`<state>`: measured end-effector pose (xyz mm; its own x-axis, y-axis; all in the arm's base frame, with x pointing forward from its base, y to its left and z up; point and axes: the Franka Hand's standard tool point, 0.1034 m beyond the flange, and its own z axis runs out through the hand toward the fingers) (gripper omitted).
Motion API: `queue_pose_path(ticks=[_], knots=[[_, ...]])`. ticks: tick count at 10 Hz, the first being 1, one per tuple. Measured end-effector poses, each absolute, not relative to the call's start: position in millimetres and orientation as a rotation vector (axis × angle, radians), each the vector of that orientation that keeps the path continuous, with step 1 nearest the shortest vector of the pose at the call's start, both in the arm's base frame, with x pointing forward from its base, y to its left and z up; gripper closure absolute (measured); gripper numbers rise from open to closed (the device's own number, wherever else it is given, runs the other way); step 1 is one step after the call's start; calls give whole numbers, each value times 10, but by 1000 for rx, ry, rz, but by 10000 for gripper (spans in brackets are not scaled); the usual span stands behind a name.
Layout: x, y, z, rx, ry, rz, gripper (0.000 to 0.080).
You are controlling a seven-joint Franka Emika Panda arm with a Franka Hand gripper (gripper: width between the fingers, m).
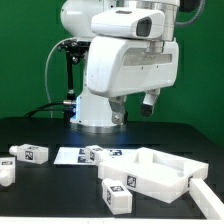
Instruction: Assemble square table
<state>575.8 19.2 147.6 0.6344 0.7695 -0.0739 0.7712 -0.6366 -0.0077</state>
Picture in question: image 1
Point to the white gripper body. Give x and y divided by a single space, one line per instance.
118 67

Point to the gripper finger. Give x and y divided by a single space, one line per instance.
119 114
149 102

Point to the white square table top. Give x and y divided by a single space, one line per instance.
153 173

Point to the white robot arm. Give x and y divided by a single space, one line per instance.
93 112

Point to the white marker sheet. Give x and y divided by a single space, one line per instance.
76 155

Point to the white obstacle bar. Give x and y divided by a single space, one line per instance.
207 201

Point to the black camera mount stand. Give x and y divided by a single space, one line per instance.
75 51

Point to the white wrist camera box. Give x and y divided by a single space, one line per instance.
129 23

